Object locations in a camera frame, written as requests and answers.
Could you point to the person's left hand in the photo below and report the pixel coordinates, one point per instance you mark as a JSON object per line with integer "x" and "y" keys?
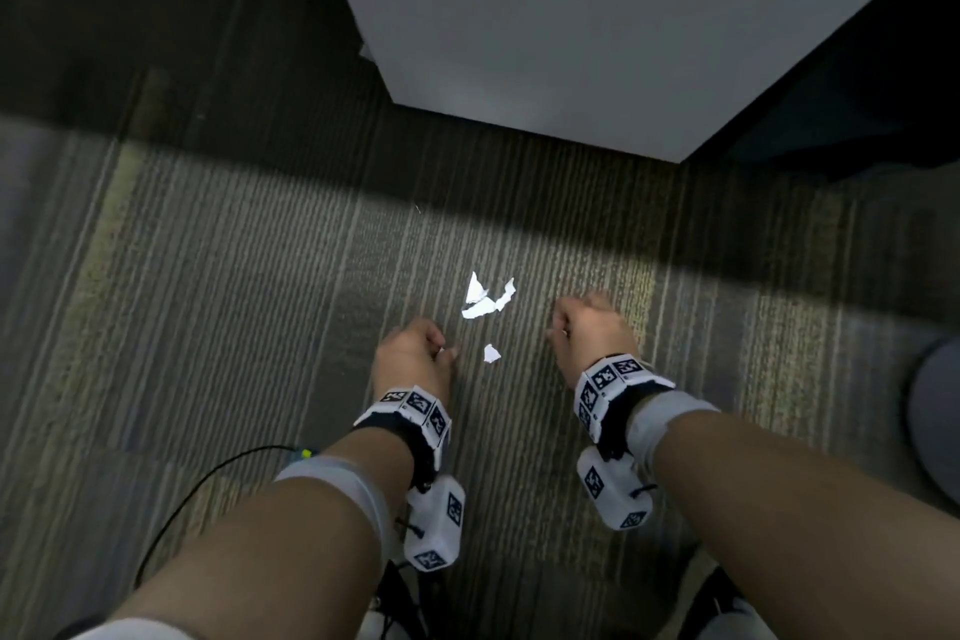
{"x": 412, "y": 362}

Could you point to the person's right forearm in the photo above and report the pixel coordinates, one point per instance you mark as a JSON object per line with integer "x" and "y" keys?
{"x": 787, "y": 512}

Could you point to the person's right hand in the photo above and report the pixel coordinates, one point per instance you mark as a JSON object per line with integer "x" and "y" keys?
{"x": 592, "y": 332}

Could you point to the torn white paper scraps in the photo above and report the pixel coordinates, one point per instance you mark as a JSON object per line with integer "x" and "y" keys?
{"x": 480, "y": 308}

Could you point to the grey round object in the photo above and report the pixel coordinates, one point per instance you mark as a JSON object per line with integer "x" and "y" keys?
{"x": 937, "y": 422}

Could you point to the person's left forearm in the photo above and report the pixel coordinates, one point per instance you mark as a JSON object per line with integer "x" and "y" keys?
{"x": 262, "y": 557}

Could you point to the white marker wrist tracker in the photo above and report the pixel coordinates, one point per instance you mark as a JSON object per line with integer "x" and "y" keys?
{"x": 611, "y": 489}
{"x": 435, "y": 527}

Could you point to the grey pedestal cabinet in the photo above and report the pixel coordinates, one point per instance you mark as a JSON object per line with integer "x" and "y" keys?
{"x": 600, "y": 24}

